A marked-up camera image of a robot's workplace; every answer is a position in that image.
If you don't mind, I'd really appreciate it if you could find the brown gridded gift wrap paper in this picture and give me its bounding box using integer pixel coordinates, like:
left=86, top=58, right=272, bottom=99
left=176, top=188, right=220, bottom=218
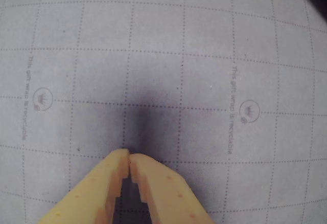
left=0, top=0, right=327, bottom=224

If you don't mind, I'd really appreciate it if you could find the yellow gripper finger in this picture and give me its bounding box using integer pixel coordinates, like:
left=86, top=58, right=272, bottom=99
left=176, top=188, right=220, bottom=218
left=38, top=149, right=131, bottom=224
left=130, top=153, right=216, bottom=224

